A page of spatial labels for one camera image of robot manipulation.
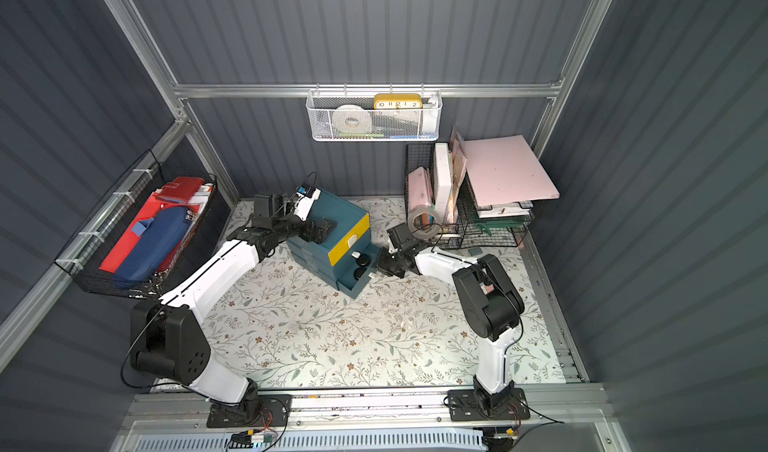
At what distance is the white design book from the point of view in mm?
920

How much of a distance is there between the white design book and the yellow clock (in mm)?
156

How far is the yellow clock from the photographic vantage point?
2.90 feet
